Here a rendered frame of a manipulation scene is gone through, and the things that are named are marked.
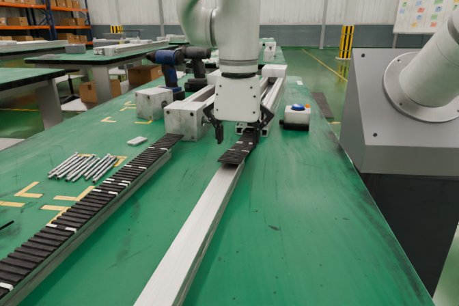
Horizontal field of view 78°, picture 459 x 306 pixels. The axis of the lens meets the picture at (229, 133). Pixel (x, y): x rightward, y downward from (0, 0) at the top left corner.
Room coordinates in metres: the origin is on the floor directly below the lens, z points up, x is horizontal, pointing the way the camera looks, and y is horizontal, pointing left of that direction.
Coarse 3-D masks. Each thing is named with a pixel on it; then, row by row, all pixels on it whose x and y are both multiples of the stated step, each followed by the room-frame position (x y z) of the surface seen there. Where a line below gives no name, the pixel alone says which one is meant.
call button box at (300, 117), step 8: (288, 112) 0.87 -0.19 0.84; (296, 112) 0.86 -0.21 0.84; (304, 112) 0.86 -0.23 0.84; (280, 120) 0.90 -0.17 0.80; (288, 120) 0.86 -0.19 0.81; (296, 120) 0.86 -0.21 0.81; (304, 120) 0.85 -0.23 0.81; (288, 128) 0.86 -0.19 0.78; (296, 128) 0.86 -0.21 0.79; (304, 128) 0.85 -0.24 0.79
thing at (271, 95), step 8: (264, 80) 1.28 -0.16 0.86; (280, 80) 1.28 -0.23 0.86; (264, 88) 1.25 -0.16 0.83; (272, 88) 1.11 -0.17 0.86; (280, 88) 1.22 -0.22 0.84; (264, 96) 1.08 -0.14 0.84; (272, 96) 0.97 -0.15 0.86; (280, 96) 1.21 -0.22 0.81; (264, 104) 0.86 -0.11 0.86; (272, 104) 0.88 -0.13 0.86; (272, 120) 0.91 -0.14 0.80; (240, 128) 0.86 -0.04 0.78; (264, 128) 0.80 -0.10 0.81; (264, 136) 0.80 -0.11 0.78
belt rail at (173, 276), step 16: (224, 176) 0.51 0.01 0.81; (208, 192) 0.45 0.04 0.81; (224, 192) 0.45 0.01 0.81; (208, 208) 0.40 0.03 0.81; (224, 208) 0.43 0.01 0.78; (192, 224) 0.36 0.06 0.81; (208, 224) 0.36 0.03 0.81; (176, 240) 0.32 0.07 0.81; (192, 240) 0.32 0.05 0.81; (208, 240) 0.35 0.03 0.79; (176, 256) 0.29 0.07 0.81; (192, 256) 0.29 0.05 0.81; (160, 272) 0.27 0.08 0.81; (176, 272) 0.27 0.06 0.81; (192, 272) 0.28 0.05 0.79; (144, 288) 0.24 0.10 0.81; (160, 288) 0.24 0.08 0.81; (176, 288) 0.24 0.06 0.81; (144, 304) 0.22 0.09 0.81; (160, 304) 0.22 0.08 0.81; (176, 304) 0.23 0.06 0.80
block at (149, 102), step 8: (152, 88) 1.05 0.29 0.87; (160, 88) 1.05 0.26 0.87; (136, 96) 1.00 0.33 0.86; (144, 96) 0.97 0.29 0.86; (152, 96) 0.96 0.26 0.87; (160, 96) 0.98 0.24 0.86; (168, 96) 1.01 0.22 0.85; (136, 104) 1.00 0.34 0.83; (144, 104) 0.97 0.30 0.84; (152, 104) 0.95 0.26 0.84; (160, 104) 0.98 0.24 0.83; (168, 104) 0.98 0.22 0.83; (144, 112) 0.98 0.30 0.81; (152, 112) 0.95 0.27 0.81; (160, 112) 0.98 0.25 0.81; (152, 120) 0.95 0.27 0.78
